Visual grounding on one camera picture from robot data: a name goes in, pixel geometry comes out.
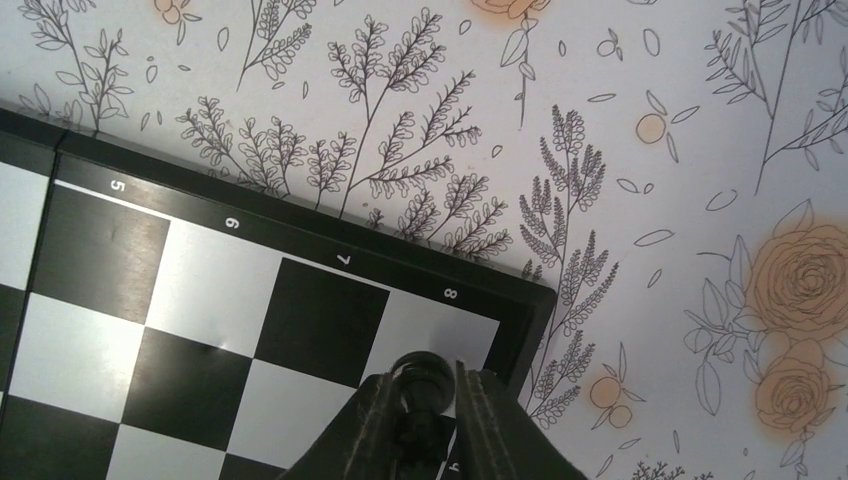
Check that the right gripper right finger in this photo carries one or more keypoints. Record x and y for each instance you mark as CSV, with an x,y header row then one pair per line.
x,y
497,439

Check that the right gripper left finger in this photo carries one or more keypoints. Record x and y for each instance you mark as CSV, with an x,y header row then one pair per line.
x,y
359,442

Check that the black rook chess piece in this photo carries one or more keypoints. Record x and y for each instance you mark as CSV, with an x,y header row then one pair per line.
x,y
426,387

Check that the black white chess board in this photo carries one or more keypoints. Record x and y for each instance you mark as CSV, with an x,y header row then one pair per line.
x,y
158,323

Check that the floral patterned table mat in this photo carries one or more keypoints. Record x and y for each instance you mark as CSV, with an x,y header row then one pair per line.
x,y
675,171

